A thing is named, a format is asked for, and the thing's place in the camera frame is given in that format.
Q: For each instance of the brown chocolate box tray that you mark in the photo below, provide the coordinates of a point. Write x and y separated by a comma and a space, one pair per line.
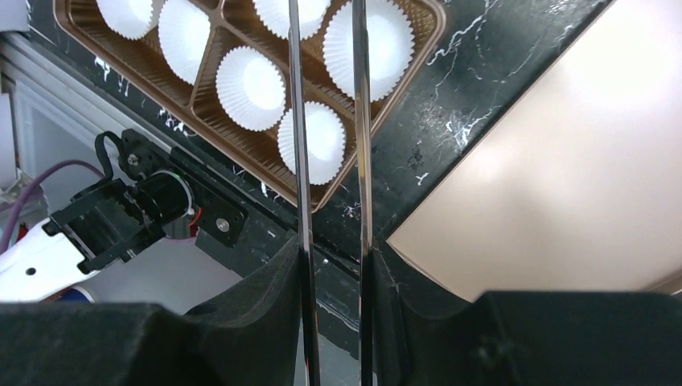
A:
233, 24

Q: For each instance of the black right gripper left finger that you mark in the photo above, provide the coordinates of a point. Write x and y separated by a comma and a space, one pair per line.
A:
247, 335

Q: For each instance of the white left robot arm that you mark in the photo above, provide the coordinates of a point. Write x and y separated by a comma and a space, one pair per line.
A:
143, 193

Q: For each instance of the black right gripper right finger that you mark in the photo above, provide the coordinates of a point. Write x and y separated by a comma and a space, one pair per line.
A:
425, 335

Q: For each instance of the metal tweezers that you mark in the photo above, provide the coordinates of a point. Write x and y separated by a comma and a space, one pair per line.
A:
361, 73

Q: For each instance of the white paper cup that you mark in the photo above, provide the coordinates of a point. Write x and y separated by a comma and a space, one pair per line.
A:
131, 19
326, 140
275, 14
183, 31
390, 47
250, 89

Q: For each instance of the rose gold box lid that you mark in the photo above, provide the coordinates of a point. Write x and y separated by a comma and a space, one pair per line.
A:
578, 187

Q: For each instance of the aluminium frame rail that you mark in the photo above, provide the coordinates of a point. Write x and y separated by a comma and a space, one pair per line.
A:
51, 110

